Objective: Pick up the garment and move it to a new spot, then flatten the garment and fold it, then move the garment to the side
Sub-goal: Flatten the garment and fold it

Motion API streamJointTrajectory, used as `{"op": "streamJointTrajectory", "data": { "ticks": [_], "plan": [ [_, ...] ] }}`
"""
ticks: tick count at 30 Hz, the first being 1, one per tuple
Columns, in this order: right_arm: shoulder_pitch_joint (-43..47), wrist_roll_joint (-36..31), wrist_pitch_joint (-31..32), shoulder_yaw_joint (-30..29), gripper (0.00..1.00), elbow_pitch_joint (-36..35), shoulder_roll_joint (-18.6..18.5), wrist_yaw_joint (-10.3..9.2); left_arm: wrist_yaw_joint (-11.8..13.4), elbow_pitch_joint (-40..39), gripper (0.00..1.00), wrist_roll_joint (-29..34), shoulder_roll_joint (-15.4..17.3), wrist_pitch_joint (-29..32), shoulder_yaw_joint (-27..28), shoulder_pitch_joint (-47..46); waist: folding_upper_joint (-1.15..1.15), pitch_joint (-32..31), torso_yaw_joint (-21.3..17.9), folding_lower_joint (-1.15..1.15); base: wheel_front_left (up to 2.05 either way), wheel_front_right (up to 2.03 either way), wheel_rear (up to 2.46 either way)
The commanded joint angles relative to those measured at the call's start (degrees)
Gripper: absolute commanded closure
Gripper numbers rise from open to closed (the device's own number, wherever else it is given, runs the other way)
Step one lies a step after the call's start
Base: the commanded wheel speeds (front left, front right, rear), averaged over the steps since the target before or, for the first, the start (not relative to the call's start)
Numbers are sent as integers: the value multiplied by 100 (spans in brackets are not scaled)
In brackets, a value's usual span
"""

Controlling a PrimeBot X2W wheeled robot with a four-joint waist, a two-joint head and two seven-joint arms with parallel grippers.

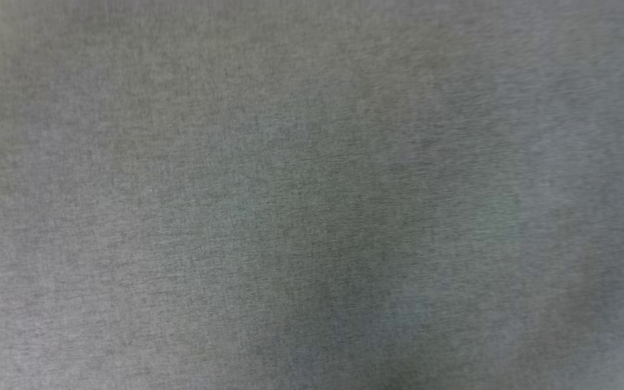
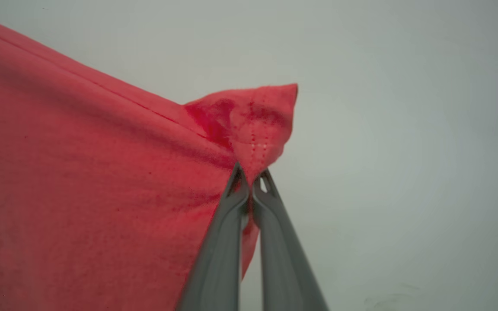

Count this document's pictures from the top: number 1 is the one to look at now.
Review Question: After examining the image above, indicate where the grey fabric sofa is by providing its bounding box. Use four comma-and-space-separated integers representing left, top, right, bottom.
0, 0, 624, 390

